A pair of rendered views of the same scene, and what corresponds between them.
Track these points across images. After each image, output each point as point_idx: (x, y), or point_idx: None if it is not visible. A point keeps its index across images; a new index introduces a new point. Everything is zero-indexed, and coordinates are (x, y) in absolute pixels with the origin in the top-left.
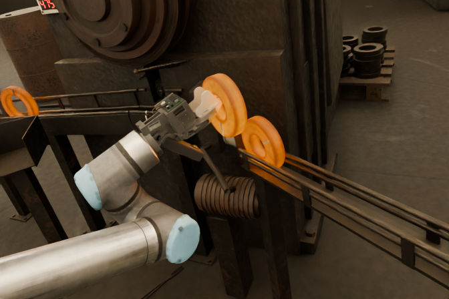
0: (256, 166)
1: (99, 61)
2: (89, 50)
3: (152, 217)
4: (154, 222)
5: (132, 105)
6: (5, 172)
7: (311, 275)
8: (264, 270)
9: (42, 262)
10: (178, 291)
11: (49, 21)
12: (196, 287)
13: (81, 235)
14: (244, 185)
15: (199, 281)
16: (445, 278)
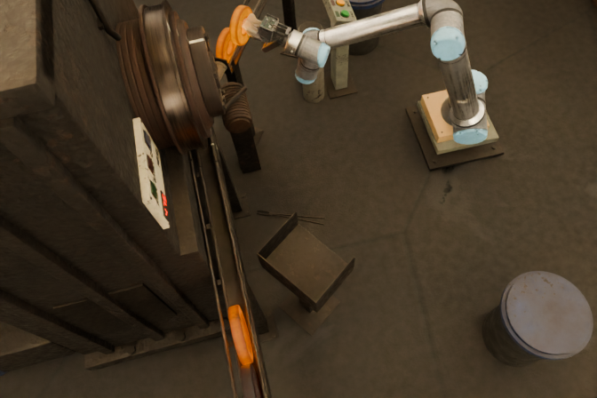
0: None
1: (186, 183)
2: (207, 146)
3: (316, 34)
4: (318, 31)
5: (202, 173)
6: (318, 246)
7: (220, 131)
8: (230, 158)
9: (364, 18)
10: (277, 199)
11: (166, 234)
12: (266, 190)
13: (346, 30)
14: (232, 87)
15: (261, 192)
16: None
